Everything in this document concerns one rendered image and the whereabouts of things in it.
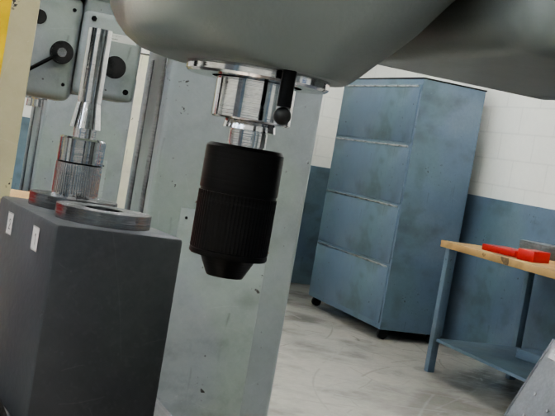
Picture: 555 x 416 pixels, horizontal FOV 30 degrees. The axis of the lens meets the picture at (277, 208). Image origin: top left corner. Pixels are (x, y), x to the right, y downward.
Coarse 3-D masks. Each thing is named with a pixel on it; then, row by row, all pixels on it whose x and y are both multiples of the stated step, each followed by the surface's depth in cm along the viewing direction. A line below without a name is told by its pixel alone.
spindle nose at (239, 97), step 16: (224, 80) 60; (240, 80) 59; (256, 80) 59; (224, 96) 60; (240, 96) 59; (256, 96) 59; (272, 96) 59; (224, 112) 60; (240, 112) 59; (256, 112) 59; (272, 112) 59
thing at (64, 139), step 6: (60, 138) 105; (66, 138) 104; (72, 138) 104; (78, 138) 104; (66, 144) 104; (72, 144) 104; (78, 144) 104; (84, 144) 104; (90, 144) 104; (96, 144) 104; (102, 144) 105; (102, 150) 105
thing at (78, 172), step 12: (60, 144) 105; (60, 156) 104; (72, 156) 104; (84, 156) 104; (96, 156) 104; (60, 168) 104; (72, 168) 104; (84, 168) 104; (96, 168) 105; (60, 180) 104; (72, 180) 104; (84, 180) 104; (96, 180) 105; (60, 192) 104; (72, 192) 104; (84, 192) 104; (96, 192) 106
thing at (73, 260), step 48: (48, 192) 106; (0, 240) 106; (48, 240) 91; (96, 240) 91; (144, 240) 93; (0, 288) 104; (48, 288) 90; (96, 288) 92; (144, 288) 94; (0, 336) 102; (48, 336) 90; (96, 336) 92; (144, 336) 94; (0, 384) 99; (48, 384) 91; (96, 384) 93; (144, 384) 95
